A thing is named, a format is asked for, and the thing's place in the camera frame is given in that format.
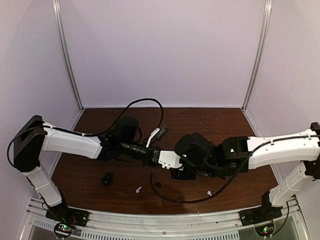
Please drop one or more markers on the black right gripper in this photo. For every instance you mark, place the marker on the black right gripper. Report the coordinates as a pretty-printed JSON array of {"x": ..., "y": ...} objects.
[{"x": 176, "y": 175}]

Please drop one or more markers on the black oval charging case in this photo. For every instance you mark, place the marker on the black oval charging case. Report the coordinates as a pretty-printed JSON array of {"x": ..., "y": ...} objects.
[{"x": 107, "y": 178}]

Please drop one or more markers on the aluminium frame post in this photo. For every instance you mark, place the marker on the aluminium frame post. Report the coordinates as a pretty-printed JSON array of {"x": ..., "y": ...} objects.
[
  {"x": 65, "y": 54},
  {"x": 264, "y": 31}
]

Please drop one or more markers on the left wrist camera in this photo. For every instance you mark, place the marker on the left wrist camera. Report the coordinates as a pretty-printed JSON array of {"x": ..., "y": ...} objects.
[{"x": 156, "y": 135}]

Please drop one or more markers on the right aluminium frame post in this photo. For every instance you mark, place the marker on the right aluminium frame post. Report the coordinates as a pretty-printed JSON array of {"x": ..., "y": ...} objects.
[{"x": 264, "y": 31}]

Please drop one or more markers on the circuit board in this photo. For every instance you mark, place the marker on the circuit board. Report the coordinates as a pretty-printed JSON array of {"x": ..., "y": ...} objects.
[
  {"x": 264, "y": 230},
  {"x": 62, "y": 230}
]

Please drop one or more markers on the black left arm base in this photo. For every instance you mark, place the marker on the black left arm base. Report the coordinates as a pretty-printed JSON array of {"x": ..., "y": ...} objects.
[{"x": 67, "y": 215}]

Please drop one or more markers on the black earbud small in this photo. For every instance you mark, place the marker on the black earbud small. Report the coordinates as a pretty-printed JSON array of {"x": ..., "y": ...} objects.
[{"x": 157, "y": 184}]

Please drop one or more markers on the right circuit board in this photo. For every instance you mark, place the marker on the right circuit board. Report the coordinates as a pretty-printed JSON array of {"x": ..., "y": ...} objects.
[{"x": 264, "y": 230}]

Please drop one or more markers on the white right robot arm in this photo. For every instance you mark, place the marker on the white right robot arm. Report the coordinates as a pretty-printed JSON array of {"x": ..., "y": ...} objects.
[{"x": 195, "y": 155}]

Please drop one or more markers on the left aluminium frame post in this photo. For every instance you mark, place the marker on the left aluminium frame post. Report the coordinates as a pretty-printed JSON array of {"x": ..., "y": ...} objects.
[{"x": 65, "y": 54}]

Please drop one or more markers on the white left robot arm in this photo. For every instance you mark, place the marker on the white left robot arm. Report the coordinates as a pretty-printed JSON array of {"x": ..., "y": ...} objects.
[{"x": 37, "y": 136}]

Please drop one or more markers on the left circuit board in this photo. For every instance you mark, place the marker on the left circuit board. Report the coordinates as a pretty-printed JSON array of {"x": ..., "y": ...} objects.
[{"x": 62, "y": 230}]

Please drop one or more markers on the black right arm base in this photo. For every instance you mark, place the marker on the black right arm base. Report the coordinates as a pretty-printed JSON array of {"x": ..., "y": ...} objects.
[{"x": 265, "y": 212}]

